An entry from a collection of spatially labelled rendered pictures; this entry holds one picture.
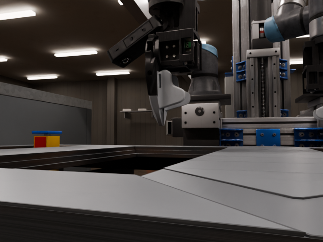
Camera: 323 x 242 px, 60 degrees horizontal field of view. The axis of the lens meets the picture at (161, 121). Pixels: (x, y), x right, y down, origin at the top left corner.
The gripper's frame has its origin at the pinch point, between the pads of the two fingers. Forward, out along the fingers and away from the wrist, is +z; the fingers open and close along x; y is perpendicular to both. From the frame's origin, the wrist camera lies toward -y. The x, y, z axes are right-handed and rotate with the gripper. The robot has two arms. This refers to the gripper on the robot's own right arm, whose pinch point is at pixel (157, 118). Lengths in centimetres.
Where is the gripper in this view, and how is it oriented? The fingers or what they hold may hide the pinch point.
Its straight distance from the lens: 48.4
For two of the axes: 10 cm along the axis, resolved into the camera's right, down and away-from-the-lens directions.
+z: 0.0, 10.0, -0.6
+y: 9.4, -0.2, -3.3
